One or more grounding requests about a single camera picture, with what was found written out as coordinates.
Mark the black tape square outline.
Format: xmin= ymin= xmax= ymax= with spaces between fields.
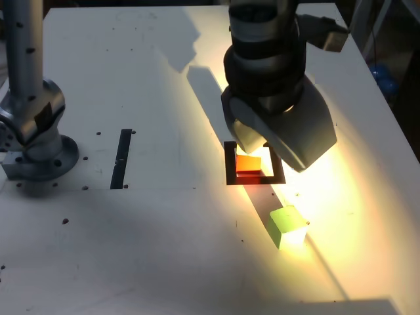
xmin=223 ymin=140 xmax=287 ymax=186

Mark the black tape strip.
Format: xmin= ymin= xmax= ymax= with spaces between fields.
xmin=110 ymin=129 xmax=133 ymax=190

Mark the red cube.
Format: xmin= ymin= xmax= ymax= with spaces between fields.
xmin=235 ymin=154 xmax=264 ymax=175

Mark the green cube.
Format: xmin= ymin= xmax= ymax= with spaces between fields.
xmin=266 ymin=205 xmax=310 ymax=251

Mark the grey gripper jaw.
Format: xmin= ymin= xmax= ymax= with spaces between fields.
xmin=262 ymin=77 xmax=339 ymax=173
xmin=220 ymin=87 xmax=268 ymax=156

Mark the white metal frame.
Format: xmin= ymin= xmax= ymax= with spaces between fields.
xmin=348 ymin=0 xmax=394 ymax=63

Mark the blue round object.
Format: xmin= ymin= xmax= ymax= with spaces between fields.
xmin=369 ymin=64 xmax=400 ymax=96

